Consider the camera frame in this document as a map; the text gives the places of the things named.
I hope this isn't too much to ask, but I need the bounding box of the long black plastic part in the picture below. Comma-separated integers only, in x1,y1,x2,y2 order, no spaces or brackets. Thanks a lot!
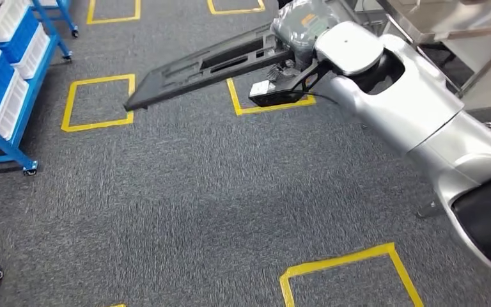
123,23,295,113

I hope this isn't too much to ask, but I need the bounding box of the blue wheeled shelf rack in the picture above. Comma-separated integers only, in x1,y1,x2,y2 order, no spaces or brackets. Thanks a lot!
0,0,74,177
31,0,80,39

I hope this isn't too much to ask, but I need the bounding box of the stainless steel workbench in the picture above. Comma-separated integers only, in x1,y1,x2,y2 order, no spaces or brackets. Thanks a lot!
353,0,491,112

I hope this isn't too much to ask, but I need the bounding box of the yellow floor tape square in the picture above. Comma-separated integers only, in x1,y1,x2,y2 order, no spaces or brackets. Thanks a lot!
61,74,136,133
86,0,141,25

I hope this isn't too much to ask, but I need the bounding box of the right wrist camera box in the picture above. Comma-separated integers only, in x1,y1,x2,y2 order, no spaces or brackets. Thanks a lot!
249,59,335,107

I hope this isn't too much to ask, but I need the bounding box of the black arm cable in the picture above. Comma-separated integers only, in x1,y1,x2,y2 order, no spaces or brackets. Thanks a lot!
292,90,339,105

